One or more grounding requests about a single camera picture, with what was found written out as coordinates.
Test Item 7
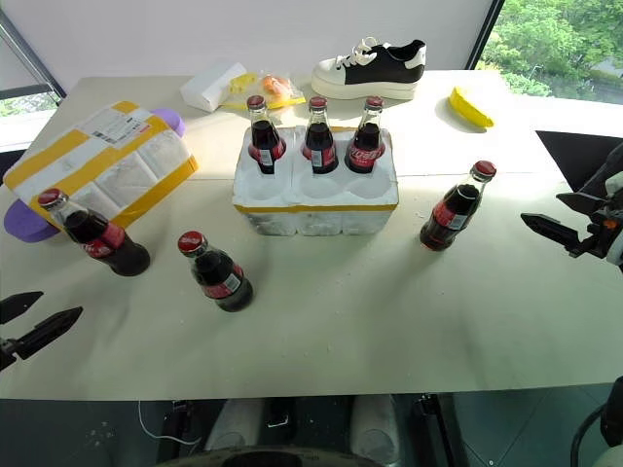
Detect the yellow toy banana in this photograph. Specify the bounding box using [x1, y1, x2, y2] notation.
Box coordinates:
[448, 86, 495, 132]

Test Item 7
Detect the orange item in plastic bag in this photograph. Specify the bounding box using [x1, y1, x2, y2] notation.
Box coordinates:
[261, 72, 304, 111]

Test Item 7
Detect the thin white cable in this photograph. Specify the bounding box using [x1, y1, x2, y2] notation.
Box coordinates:
[136, 400, 202, 447]

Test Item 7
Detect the white foam bottle tray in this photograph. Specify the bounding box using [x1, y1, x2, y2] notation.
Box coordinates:
[232, 125, 401, 237]

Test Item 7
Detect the black window frame bar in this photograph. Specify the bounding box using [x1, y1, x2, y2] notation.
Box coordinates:
[0, 8, 67, 100]
[465, 0, 505, 70]

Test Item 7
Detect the glass cola bottle red cap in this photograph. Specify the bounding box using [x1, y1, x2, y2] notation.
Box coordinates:
[37, 188, 151, 277]
[301, 95, 340, 175]
[176, 231, 254, 312]
[345, 95, 388, 174]
[245, 94, 287, 175]
[419, 160, 498, 252]

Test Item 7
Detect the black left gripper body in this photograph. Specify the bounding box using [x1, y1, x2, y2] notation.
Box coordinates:
[0, 338, 18, 374]

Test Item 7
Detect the black and white platform sneaker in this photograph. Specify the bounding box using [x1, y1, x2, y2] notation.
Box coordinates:
[311, 37, 428, 101]

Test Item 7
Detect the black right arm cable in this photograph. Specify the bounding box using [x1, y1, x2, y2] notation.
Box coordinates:
[569, 403, 609, 467]

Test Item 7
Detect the pale rounded shape under table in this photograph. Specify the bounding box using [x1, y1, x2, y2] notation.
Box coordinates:
[349, 393, 402, 463]

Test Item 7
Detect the white small box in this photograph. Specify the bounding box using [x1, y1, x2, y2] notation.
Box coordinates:
[179, 61, 247, 114]

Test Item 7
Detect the white parcel with yellow tape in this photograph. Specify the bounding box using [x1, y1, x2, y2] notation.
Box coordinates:
[3, 100, 200, 230]

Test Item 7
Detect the black table leg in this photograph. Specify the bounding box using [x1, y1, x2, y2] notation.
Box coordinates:
[412, 393, 469, 467]

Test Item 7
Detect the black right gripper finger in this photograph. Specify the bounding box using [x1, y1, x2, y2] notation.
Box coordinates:
[520, 212, 593, 257]
[556, 192, 607, 215]

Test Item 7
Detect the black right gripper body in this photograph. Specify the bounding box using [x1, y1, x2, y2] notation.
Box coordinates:
[583, 197, 623, 267]

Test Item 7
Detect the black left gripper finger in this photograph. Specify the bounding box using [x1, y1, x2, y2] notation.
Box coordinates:
[0, 290, 45, 326]
[8, 305, 84, 362]

